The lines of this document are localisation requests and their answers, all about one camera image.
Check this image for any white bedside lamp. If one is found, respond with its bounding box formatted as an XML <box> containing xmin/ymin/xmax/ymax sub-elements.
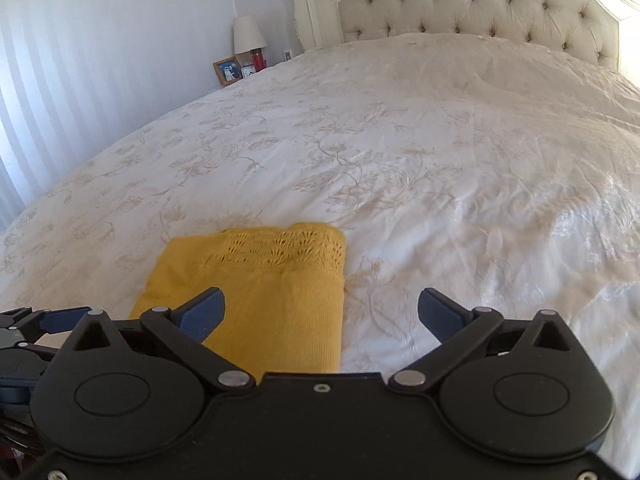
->
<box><xmin>233</xmin><ymin>15</ymin><xmax>267</xmax><ymax>54</ymax></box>

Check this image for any cream tufted headboard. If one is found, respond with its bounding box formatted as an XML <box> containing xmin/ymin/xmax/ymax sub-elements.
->
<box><xmin>294</xmin><ymin>0</ymin><xmax>639</xmax><ymax>79</ymax></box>

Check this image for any yellow knit sweater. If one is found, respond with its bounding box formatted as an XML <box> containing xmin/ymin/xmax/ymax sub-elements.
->
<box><xmin>130</xmin><ymin>223</ymin><xmax>347</xmax><ymax>378</ymax></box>

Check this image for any wooden picture frame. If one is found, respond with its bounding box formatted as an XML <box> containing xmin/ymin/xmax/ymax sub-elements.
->
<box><xmin>213</xmin><ymin>56</ymin><xmax>243</xmax><ymax>87</ymax></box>

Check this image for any red cup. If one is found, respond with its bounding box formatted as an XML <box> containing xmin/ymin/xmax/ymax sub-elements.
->
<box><xmin>250</xmin><ymin>48</ymin><xmax>266</xmax><ymax>73</ymax></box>

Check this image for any white floral bedspread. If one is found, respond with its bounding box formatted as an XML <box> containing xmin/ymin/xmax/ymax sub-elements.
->
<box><xmin>1</xmin><ymin>34</ymin><xmax>639</xmax><ymax>477</ymax></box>

